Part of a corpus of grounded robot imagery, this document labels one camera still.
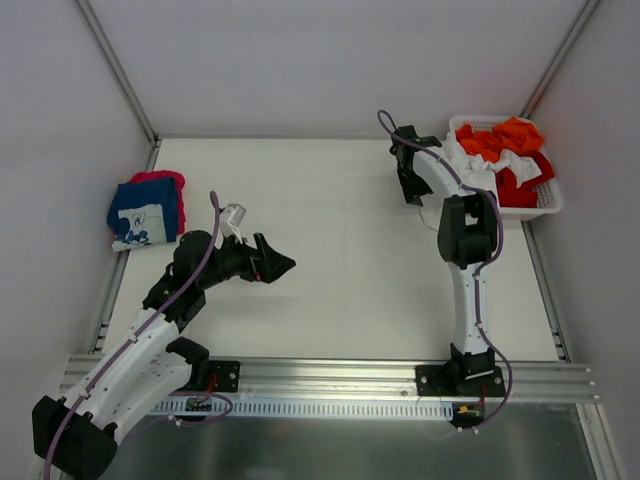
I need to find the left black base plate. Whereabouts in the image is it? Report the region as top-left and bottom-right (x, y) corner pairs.
(180, 359), (241, 393)

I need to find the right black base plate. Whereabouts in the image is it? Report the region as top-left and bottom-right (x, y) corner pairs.
(415, 364), (506, 398)

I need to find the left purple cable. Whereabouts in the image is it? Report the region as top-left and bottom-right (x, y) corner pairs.
(41, 190), (234, 480)

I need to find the purple cable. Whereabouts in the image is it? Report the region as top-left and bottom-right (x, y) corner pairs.
(41, 190), (234, 480)
(375, 109), (513, 433)

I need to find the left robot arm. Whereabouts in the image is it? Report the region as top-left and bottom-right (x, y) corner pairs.
(32, 230), (296, 479)

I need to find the orange t-shirt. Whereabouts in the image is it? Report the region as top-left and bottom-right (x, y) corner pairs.
(455, 117), (544, 163)

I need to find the red t-shirt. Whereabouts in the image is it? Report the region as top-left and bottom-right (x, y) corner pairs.
(496, 150), (555, 208)

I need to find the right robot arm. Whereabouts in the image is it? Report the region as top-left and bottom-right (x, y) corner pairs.
(389, 125), (506, 398)

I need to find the white slotted cable duct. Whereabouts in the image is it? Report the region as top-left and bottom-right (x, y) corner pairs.
(149, 396), (453, 421)

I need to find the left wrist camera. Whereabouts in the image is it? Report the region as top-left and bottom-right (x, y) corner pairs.
(220, 203), (247, 244)

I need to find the folded blue printed t-shirt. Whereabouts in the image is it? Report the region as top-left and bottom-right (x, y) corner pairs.
(106, 183), (178, 253)

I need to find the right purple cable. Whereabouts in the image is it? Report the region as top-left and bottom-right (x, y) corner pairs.
(375, 109), (513, 433)

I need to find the aluminium mounting rail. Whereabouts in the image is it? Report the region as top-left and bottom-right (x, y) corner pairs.
(58, 351), (600, 404)

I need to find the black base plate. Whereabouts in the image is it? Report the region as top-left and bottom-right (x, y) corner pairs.
(180, 359), (241, 393)
(415, 364), (506, 398)

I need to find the aluminium frame post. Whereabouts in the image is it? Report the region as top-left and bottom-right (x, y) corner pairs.
(520, 0), (602, 119)
(73, 0), (159, 145)

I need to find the right aluminium frame post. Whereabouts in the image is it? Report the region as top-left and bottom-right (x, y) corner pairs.
(520, 0), (602, 119)

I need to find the white plastic basket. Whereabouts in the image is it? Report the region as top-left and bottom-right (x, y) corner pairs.
(448, 114), (563, 221)

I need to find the white t-shirt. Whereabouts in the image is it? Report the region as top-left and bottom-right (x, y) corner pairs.
(428, 134), (563, 221)

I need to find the left aluminium frame post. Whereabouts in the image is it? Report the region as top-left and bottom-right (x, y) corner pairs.
(73, 0), (159, 145)

